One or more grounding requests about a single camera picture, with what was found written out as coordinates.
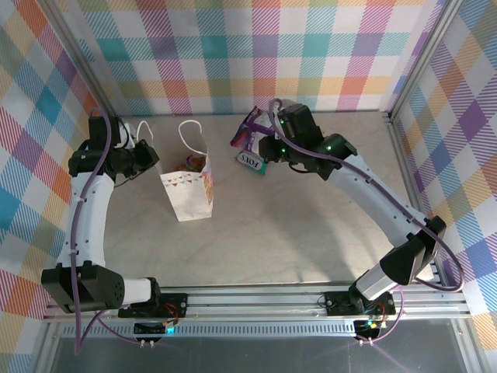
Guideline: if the purple snack packet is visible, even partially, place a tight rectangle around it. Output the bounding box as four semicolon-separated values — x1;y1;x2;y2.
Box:
229;105;277;156

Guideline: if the teal white candy packet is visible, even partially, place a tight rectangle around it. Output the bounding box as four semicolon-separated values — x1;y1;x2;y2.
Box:
234;150;269;176

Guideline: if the animal print paper bag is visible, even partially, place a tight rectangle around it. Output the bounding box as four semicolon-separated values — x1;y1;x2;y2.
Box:
137;119;215;223

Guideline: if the left controller board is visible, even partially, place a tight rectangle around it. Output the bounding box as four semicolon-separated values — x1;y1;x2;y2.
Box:
133;321;175;337

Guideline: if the controller board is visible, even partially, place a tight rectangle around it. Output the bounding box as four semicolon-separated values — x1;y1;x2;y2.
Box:
133;321;175;337
353;318;385;340

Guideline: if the perforated metal strip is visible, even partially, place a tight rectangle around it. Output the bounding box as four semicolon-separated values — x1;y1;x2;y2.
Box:
61;324;358;338

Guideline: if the right controller board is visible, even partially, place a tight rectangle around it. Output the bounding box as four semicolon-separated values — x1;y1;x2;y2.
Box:
353;318;385;340

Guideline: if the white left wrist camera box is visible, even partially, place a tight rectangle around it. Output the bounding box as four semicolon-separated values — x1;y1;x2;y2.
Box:
116;118;139;151

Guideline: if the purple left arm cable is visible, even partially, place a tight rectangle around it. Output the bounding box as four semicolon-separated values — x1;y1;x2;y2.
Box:
71;107;141;357

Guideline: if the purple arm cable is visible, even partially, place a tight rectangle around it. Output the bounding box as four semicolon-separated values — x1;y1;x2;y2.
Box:
269;99;467;345
71;107;141;357

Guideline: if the aluminium frame post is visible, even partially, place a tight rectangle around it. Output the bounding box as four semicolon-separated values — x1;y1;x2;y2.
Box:
36;0;121;124
386;0;469;121

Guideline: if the aluminium side rail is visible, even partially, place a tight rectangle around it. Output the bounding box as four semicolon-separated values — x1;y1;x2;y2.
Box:
387;111;465;288

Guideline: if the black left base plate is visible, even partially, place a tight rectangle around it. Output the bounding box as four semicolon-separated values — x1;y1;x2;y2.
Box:
118;293;189;319

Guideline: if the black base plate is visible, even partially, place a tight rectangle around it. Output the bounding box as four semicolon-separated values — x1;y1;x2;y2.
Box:
118;293;189;319
324;290;397;316

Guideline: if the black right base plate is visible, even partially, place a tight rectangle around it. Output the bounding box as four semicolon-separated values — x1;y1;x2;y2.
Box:
324;290;397;316

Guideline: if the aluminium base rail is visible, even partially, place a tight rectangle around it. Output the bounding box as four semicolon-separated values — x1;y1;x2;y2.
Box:
42;285;473;323

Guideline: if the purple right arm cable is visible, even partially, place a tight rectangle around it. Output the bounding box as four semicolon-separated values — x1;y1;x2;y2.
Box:
269;99;467;345

